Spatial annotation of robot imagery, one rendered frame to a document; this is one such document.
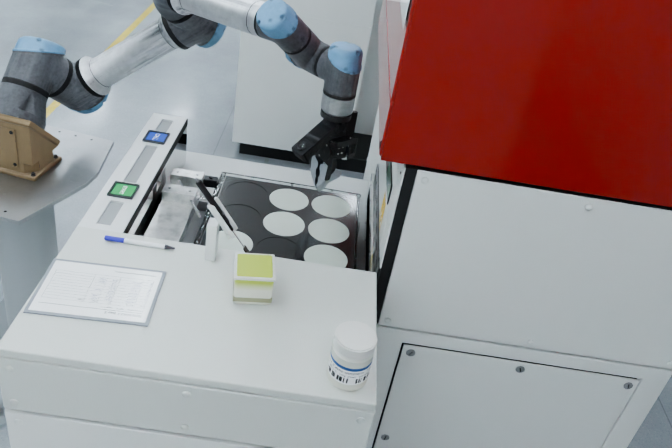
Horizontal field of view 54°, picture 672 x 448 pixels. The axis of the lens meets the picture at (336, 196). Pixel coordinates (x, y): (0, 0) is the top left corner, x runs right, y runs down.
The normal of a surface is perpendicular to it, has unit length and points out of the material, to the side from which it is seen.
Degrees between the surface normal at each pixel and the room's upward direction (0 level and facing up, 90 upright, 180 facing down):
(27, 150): 90
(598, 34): 90
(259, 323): 0
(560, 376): 90
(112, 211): 0
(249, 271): 0
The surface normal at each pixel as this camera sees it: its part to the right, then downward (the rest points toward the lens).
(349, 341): 0.15, -0.83
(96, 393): -0.05, 0.53
